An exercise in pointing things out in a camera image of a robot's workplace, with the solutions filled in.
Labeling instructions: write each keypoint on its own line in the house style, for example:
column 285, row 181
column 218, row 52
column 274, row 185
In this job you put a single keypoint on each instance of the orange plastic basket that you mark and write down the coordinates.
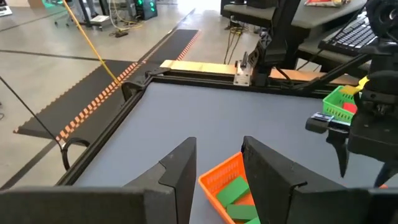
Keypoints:
column 217, row 180

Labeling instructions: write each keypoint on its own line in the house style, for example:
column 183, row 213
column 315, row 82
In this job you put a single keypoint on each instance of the black backlit keyboard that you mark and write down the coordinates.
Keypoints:
column 351, row 35

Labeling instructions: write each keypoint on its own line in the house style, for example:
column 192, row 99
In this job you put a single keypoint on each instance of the red wooden cube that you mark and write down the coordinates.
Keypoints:
column 349, row 108

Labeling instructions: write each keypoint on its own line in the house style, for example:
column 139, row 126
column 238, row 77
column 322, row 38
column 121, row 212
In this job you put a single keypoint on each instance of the black metal table frame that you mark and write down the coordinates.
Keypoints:
column 99, row 140

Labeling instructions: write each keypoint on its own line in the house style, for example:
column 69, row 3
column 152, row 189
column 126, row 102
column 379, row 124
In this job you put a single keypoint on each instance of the black diagonal frame brace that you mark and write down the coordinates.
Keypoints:
column 335, row 71

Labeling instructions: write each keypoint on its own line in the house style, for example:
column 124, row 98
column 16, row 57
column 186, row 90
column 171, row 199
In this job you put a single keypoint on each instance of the black power strip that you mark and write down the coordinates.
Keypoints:
column 121, row 33

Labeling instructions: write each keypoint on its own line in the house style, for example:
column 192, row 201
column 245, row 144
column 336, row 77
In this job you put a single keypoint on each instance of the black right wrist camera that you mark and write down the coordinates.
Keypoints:
column 384, row 18

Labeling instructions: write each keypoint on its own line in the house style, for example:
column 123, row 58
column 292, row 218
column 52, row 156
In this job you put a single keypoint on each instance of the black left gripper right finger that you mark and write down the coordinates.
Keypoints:
column 273, row 186

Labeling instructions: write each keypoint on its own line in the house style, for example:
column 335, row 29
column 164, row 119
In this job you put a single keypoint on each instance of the dark grey desk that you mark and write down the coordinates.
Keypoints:
column 317, row 17

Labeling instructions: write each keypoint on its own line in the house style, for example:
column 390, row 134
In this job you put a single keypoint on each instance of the colourful snack bag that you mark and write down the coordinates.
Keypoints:
column 326, row 3

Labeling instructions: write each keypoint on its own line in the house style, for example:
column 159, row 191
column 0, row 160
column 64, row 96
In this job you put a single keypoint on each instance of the black hazard-striped floor mat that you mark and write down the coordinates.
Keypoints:
column 62, row 109
column 161, row 46

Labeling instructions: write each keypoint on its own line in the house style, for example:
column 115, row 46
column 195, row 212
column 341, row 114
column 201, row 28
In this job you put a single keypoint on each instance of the dark green rectangular block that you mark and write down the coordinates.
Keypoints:
column 242, row 212

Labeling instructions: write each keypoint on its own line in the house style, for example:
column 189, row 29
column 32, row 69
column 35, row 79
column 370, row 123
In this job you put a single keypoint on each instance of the green rectangular wooden block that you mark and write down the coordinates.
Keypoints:
column 233, row 191

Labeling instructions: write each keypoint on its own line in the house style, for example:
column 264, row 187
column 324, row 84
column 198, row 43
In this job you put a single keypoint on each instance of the white rolling stand base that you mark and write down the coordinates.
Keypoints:
column 99, row 18

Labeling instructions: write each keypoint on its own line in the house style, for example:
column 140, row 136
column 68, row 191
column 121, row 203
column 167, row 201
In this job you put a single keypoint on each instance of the black computer green lights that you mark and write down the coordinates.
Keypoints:
column 146, row 9

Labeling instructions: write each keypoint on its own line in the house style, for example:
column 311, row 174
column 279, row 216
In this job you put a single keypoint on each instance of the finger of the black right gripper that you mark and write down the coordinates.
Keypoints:
column 385, row 174
column 342, row 149

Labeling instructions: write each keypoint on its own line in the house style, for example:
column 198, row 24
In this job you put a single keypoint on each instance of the silver metal bracket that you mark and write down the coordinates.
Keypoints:
column 242, row 79

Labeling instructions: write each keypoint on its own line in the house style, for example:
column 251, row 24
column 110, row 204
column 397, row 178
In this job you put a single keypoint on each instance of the salmon rectangular wooden block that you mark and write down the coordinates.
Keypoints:
column 383, row 186

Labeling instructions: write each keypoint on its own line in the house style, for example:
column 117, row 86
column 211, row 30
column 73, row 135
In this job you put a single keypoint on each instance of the green plastic basket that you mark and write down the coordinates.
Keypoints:
column 334, row 107

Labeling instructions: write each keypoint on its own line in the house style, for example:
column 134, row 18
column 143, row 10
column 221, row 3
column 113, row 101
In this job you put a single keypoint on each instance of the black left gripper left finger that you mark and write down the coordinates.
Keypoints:
column 180, row 168

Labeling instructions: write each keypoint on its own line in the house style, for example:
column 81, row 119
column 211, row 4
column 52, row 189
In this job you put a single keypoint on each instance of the light wooden side board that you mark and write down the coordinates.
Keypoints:
column 202, row 67

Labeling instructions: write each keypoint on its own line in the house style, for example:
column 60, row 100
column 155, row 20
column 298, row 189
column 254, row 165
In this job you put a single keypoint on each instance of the green wooden cube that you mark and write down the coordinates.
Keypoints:
column 253, row 221

